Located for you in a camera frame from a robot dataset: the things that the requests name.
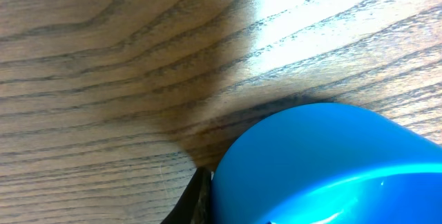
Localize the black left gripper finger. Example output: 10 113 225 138
161 167 211 224

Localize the blue metal bowl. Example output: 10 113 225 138
211 103 441 223

